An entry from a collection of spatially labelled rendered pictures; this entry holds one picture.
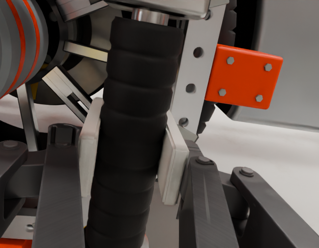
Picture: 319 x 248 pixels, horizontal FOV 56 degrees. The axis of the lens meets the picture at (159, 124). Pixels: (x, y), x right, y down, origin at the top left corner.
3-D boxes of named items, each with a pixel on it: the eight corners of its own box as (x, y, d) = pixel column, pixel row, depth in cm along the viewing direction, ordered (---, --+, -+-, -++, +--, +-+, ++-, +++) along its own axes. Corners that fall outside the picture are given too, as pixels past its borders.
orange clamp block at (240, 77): (191, 88, 45) (247, 97, 46) (204, 101, 38) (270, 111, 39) (202, 40, 43) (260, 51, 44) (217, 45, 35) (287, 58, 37)
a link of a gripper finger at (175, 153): (174, 148, 13) (190, 150, 13) (158, 105, 20) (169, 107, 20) (161, 205, 14) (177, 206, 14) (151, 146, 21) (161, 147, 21)
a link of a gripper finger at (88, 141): (89, 199, 14) (72, 197, 14) (100, 140, 20) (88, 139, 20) (96, 138, 13) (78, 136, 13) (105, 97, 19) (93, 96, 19)
